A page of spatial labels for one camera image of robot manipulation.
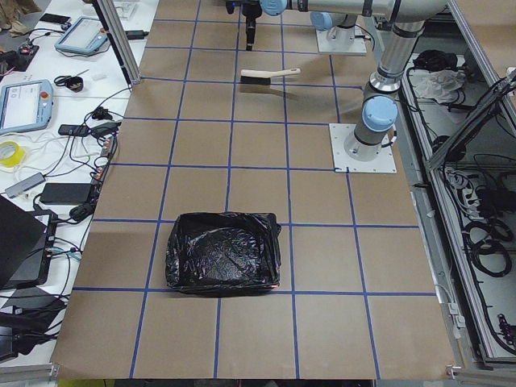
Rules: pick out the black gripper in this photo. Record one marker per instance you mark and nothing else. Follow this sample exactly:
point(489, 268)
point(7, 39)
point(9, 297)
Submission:
point(251, 14)

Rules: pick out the cream hand brush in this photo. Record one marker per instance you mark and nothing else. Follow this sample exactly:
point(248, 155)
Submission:
point(262, 77)

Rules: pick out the left black lined trash bin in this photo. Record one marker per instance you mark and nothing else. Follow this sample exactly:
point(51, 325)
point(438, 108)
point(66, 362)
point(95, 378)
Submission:
point(224, 254)

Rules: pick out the far teach pendant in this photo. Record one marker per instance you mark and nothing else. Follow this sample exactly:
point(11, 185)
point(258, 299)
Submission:
point(84, 37)

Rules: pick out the teach pendant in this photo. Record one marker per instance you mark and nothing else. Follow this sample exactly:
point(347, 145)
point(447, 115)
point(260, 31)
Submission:
point(26, 106)
point(84, 37)

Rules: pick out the black scissors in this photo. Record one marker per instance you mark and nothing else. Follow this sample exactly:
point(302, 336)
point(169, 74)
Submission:
point(65, 80)

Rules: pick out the white crumpled cloth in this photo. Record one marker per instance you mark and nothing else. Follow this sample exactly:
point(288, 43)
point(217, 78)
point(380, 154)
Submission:
point(442, 86)

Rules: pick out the near teach pendant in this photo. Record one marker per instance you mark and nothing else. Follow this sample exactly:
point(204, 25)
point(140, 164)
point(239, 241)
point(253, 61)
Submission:
point(26, 106)

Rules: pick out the black power brick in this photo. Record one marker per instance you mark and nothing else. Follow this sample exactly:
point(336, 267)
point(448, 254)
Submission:
point(65, 193)

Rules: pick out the yellow tape roll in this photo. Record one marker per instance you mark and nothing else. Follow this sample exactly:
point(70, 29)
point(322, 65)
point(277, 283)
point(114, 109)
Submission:
point(13, 155)

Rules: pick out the grey usb hub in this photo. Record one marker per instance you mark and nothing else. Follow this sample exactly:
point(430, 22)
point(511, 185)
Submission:
point(25, 185)

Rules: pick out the black laptop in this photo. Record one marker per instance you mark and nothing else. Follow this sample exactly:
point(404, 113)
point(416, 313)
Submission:
point(26, 240)

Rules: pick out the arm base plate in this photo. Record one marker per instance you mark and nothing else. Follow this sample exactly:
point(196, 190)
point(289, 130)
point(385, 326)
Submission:
point(351, 156)
point(341, 41)

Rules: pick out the aluminium frame post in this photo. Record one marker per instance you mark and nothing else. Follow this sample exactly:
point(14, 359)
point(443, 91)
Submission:
point(109, 18)

